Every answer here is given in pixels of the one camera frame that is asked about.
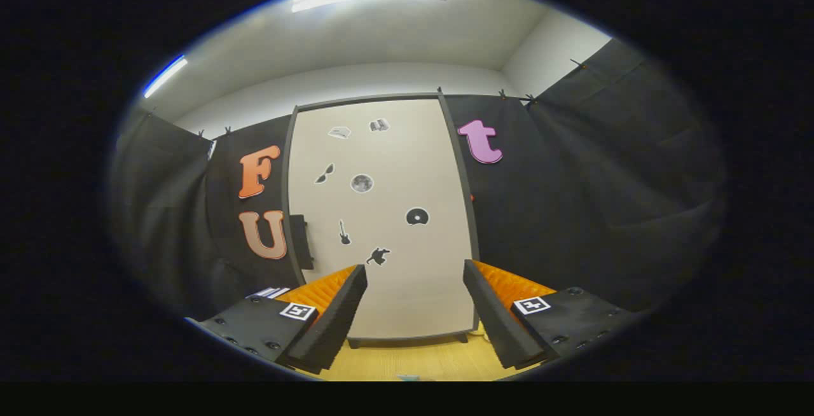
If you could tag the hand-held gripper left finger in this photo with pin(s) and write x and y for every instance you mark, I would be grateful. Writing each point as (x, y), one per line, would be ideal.
(334, 320)

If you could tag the grey cabinet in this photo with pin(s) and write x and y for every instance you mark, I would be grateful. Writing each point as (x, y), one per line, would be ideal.
(407, 341)

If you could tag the long ceiling light panel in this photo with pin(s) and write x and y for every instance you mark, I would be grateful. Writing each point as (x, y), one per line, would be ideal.
(362, 1)

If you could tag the black backdrop cloth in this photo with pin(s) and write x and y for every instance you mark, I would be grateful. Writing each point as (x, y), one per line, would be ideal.
(604, 212)

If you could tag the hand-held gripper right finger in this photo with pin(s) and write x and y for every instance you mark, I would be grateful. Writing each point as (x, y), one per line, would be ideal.
(493, 320)

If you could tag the white spine book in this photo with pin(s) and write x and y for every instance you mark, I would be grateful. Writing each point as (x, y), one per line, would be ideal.
(261, 292)

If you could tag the small ceiling light panel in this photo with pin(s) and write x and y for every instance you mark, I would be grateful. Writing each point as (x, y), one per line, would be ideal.
(164, 77)

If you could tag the dark blue book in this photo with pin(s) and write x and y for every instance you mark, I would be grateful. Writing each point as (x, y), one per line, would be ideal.
(281, 291)

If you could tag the beige cabinet door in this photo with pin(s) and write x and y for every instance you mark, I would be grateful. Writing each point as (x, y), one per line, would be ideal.
(394, 161)

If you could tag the small light blue object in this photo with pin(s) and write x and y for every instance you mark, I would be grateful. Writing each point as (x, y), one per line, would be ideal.
(408, 378)

